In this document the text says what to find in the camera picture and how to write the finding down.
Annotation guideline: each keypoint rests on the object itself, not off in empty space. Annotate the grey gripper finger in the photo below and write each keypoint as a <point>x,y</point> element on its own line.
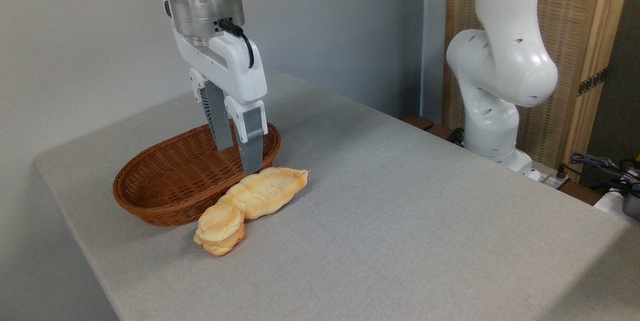
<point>216,116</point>
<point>251,141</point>

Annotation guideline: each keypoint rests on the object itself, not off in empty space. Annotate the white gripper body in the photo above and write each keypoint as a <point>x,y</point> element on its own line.
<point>235,68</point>

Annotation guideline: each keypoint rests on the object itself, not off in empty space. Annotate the long braided bread loaf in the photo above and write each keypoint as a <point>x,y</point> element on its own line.
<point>265,191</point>

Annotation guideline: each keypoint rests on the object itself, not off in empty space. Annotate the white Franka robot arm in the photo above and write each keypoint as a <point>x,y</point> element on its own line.
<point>505,66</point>

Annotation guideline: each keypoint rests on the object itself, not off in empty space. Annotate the brown wicker basket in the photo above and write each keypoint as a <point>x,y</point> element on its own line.
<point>165,181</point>

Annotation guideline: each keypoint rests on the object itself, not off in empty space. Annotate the round bread bun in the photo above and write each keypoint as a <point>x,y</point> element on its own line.
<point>220,228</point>

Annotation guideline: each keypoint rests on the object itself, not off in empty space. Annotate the brown wooden base board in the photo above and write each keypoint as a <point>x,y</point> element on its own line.
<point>425,125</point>

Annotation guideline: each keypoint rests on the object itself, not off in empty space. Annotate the woven wooden folding screen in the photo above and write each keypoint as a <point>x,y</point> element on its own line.
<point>575,26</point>

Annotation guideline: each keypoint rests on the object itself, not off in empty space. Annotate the black metal screen hinge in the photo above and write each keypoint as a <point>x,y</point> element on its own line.
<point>592,82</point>

